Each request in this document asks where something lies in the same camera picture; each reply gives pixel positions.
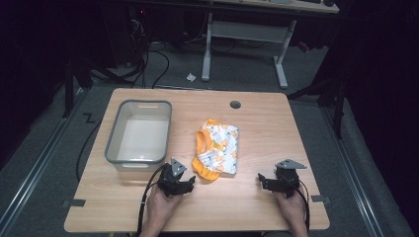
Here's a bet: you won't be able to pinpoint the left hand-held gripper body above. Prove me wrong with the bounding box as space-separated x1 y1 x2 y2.
157 157 188 198

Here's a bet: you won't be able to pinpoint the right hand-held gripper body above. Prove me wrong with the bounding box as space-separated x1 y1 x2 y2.
272 158 307 198

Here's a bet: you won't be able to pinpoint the person's left hand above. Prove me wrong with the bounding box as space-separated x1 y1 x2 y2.
145 185 183 229

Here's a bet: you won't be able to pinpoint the person's right hand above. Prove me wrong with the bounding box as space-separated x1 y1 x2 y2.
275 185 307 226

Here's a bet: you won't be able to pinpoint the orange white printed baby garment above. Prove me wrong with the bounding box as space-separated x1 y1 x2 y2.
191 118 240 183

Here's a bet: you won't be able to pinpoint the white plastic basin grey rim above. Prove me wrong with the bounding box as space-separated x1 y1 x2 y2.
104 99 173 173

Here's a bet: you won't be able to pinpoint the black metal stand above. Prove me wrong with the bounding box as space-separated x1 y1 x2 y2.
61 48 132 119
287 62 350 140

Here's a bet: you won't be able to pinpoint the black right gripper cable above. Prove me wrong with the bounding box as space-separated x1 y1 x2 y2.
297 179 311 233

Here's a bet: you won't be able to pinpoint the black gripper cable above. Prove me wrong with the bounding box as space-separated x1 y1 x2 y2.
135 163 167 237
297 179 311 233

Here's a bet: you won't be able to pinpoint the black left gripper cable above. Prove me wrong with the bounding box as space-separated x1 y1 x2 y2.
135 163 167 237

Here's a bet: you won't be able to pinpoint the grey metal floor rail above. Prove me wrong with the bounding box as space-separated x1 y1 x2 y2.
0 86 87 231
320 105 385 237

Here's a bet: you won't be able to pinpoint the black floor cables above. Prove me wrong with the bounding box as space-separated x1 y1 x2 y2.
125 19 171 90

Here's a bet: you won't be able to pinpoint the white metal frame desk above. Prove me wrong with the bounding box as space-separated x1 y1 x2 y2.
144 0 340 90

